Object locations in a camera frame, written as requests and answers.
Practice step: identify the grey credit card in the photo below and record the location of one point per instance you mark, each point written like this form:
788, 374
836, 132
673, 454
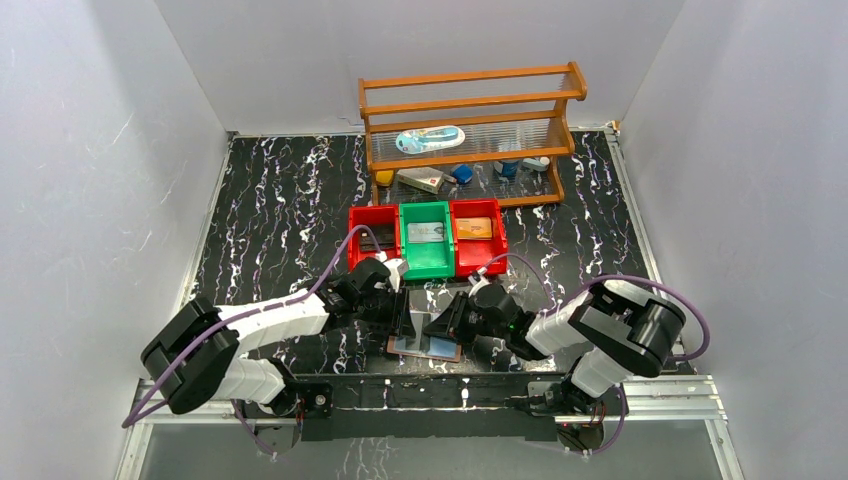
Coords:
425, 232

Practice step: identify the teal white tube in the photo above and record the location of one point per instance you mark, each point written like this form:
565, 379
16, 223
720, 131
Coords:
537, 164

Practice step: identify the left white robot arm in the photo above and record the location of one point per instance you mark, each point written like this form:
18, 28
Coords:
200, 356

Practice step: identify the yellow small object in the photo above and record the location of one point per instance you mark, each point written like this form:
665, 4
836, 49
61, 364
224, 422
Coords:
384, 178

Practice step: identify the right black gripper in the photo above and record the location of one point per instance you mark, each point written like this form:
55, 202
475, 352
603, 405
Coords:
446, 323

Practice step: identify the green plastic bin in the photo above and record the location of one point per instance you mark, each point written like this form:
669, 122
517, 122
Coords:
429, 260

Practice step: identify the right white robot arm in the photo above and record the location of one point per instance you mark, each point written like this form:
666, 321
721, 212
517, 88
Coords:
631, 329

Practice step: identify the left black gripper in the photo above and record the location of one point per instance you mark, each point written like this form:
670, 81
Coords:
394, 312

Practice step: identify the blue small object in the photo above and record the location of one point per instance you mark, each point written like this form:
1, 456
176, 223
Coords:
462, 174

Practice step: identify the pink leather card holder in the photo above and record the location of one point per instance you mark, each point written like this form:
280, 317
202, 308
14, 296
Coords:
410, 340

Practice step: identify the dark credit card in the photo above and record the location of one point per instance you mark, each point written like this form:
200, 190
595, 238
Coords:
381, 237

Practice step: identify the blue cup on shelf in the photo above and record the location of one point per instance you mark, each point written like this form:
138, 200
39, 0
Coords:
507, 169

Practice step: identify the wooden shelf rack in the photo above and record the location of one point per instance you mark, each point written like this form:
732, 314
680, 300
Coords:
506, 114

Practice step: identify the blue white oval package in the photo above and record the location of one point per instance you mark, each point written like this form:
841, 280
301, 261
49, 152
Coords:
425, 140

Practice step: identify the black base frame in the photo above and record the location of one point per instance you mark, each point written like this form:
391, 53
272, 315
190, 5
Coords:
539, 407

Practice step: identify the red bin with orange card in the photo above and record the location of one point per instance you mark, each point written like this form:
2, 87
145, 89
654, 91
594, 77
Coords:
470, 255

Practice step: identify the orange credit card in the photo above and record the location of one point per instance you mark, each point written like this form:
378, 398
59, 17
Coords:
474, 228

